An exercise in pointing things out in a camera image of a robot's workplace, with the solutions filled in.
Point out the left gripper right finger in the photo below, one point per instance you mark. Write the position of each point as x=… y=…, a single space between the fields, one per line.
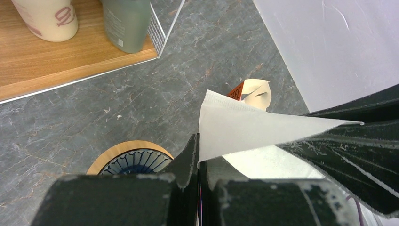
x=228 y=198

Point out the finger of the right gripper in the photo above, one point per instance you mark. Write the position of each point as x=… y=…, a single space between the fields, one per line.
x=378 y=107
x=361 y=159

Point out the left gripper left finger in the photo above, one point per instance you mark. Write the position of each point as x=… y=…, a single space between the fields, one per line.
x=165 y=198

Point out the blue ribbed coffee dripper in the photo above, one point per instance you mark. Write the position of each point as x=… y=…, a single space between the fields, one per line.
x=137 y=161

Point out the white paper coffee filter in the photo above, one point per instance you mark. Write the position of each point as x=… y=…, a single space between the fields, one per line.
x=248 y=138

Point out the round wooden dripper stand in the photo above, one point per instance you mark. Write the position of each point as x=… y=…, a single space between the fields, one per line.
x=118 y=149

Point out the white wire wooden shelf rack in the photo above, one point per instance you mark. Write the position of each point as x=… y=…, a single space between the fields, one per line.
x=30 y=65

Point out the white coffee filter stack holder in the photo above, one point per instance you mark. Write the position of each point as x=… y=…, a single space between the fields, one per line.
x=253 y=92

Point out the grey green spray bottle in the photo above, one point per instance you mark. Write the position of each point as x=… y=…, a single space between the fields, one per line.
x=126 y=23

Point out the white small bottle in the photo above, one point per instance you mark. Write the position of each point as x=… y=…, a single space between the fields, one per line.
x=50 y=20

